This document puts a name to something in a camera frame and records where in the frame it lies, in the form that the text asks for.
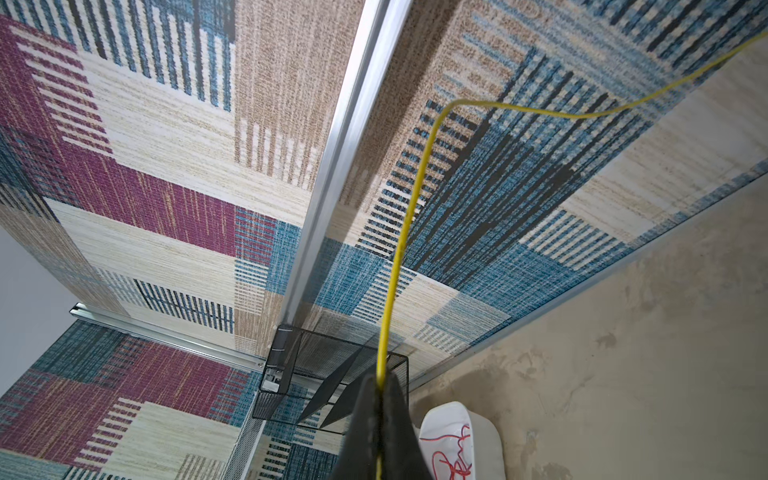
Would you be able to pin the white tray with red cable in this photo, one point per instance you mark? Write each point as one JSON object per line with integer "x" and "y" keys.
{"x": 457, "y": 443}

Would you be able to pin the aluminium corner post left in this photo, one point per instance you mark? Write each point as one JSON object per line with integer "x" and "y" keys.
{"x": 378, "y": 32}

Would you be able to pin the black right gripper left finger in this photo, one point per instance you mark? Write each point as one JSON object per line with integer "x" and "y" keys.
{"x": 358, "y": 459}

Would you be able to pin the white wire mesh basket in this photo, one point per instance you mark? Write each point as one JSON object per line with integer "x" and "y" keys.
{"x": 243, "y": 453}

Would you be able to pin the aluminium horizontal back rail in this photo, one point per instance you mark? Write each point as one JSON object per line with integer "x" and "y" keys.
{"x": 214, "y": 351}

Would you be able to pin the black wire mesh shelf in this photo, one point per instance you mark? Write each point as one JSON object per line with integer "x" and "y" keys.
{"x": 312, "y": 380}

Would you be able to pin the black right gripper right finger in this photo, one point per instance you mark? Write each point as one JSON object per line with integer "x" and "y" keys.
{"x": 400, "y": 453}

